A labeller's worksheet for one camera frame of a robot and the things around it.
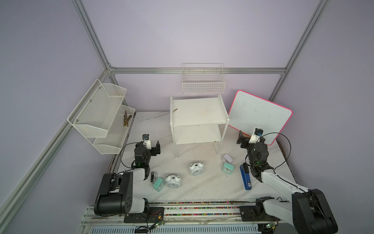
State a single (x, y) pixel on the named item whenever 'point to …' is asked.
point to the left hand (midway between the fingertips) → (150, 142)
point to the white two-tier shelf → (198, 120)
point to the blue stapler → (245, 175)
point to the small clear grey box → (154, 177)
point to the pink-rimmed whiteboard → (248, 112)
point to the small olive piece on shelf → (175, 110)
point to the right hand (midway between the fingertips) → (247, 134)
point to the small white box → (227, 159)
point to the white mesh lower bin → (112, 144)
